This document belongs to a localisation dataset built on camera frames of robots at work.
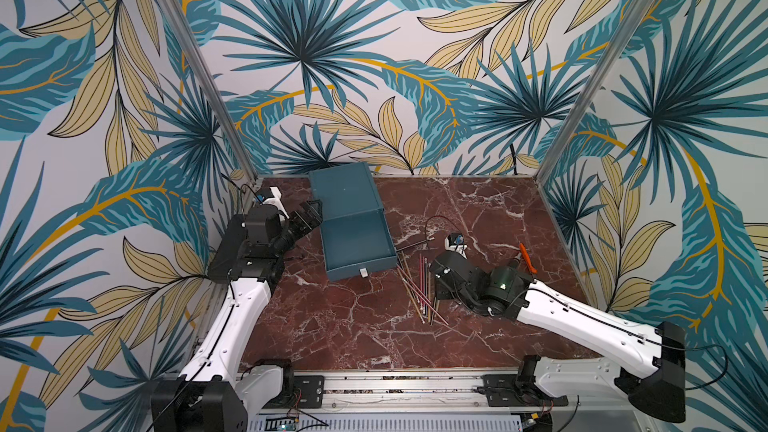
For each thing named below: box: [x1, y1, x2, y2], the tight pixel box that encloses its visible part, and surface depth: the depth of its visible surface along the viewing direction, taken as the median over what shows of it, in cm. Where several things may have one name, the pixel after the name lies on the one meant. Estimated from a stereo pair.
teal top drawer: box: [320, 208, 398, 282], surface depth 85 cm
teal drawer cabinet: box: [309, 162, 393, 248], surface depth 88 cm
